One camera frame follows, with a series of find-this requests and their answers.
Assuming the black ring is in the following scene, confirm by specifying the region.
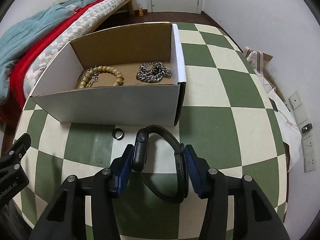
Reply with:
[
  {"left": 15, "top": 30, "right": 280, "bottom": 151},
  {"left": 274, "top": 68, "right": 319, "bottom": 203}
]
[{"left": 112, "top": 128, "right": 125, "bottom": 140}]

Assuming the black smart watch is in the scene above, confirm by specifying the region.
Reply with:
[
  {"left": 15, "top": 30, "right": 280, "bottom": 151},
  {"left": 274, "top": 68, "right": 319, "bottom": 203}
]
[{"left": 132, "top": 125, "right": 188, "bottom": 204}]

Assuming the red bed sheet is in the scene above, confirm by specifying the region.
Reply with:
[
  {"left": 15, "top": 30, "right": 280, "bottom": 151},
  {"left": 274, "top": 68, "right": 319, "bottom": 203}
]
[{"left": 0, "top": 0, "right": 126, "bottom": 128}]

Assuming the white paper sheet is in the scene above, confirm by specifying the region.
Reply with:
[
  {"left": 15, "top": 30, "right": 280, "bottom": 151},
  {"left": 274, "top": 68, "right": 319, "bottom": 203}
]
[{"left": 263, "top": 89, "right": 302, "bottom": 172}]

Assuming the green white checkered tablecloth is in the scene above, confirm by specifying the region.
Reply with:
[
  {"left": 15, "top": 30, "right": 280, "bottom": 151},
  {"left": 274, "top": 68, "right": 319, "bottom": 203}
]
[{"left": 14, "top": 23, "right": 287, "bottom": 239}]

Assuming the black charger plug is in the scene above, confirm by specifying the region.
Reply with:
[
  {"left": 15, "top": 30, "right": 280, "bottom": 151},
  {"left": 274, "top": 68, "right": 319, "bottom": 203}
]
[{"left": 301, "top": 123, "right": 312, "bottom": 134}]

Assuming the black smartphone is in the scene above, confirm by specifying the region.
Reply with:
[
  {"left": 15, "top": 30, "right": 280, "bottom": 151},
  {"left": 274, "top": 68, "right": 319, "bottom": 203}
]
[{"left": 269, "top": 98, "right": 278, "bottom": 112}]

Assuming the blue duvet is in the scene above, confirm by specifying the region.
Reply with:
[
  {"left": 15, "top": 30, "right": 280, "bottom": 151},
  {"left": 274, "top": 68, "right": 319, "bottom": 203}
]
[{"left": 0, "top": 3, "right": 77, "bottom": 100}]

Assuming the white cardboard box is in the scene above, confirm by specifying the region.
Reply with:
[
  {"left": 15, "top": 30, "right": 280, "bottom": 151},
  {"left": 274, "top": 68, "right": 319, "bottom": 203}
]
[{"left": 30, "top": 22, "right": 187, "bottom": 127}]

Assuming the beige patterned tote bag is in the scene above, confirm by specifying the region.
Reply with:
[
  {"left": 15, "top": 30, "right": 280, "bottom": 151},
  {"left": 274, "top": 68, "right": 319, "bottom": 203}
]
[{"left": 243, "top": 47, "right": 274, "bottom": 93}]

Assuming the checkered mattress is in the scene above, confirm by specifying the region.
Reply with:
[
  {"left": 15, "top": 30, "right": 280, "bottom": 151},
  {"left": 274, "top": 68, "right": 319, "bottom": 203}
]
[{"left": 22, "top": 0, "right": 125, "bottom": 100}]

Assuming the orange bottle on floor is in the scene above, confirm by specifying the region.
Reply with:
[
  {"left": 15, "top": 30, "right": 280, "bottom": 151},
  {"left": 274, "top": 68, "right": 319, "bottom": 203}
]
[{"left": 139, "top": 4, "right": 144, "bottom": 16}]

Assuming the white charging cable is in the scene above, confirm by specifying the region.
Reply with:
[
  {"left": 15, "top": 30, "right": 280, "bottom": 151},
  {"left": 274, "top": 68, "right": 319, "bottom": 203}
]
[{"left": 277, "top": 104, "right": 304, "bottom": 132}]

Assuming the white wall socket strip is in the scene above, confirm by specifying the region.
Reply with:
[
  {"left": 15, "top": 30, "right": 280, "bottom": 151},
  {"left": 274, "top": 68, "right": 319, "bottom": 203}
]
[{"left": 289, "top": 91, "right": 316, "bottom": 172}]

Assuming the wooden bead bracelet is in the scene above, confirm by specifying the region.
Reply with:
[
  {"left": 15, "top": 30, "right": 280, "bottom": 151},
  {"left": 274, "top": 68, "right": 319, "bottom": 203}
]
[{"left": 75, "top": 65, "right": 125, "bottom": 90}]

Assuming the silver necklace under beads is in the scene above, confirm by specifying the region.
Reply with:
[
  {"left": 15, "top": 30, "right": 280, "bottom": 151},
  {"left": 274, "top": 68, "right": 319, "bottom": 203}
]
[{"left": 85, "top": 68, "right": 99, "bottom": 87}]

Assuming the thick silver chain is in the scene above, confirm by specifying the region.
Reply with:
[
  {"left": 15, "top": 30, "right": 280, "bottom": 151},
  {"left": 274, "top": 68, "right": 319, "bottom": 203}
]
[{"left": 135, "top": 61, "right": 173, "bottom": 83}]

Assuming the wooden bed frame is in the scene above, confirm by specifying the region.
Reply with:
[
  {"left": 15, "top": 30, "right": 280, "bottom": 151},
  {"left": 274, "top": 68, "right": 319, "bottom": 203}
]
[{"left": 84, "top": 0, "right": 135, "bottom": 35}]

